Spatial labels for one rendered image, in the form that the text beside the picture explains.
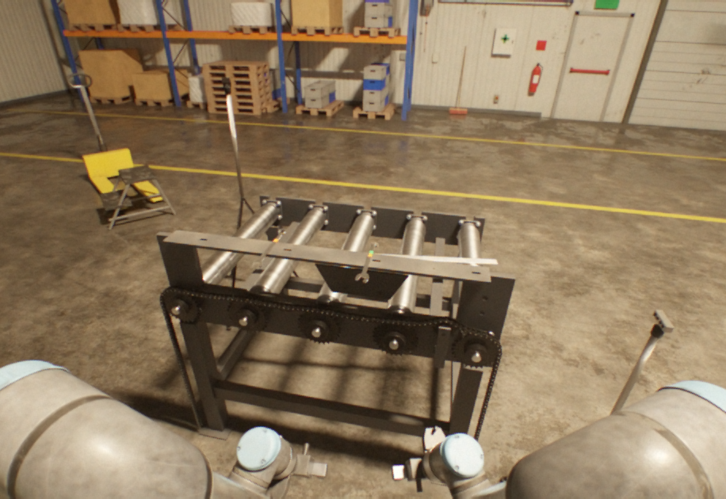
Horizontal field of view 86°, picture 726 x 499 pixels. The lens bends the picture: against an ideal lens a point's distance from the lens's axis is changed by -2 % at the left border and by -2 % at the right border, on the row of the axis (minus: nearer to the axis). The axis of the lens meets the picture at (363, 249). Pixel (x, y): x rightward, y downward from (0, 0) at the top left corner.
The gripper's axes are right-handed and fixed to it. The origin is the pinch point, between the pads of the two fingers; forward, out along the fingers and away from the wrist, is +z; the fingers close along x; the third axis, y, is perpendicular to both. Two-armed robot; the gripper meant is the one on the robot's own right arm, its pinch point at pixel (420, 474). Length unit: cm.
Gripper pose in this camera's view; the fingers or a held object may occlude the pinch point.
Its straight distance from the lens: 131.6
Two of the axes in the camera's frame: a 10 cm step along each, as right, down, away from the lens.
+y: 0.8, 8.1, -5.9
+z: -1.8, 5.9, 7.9
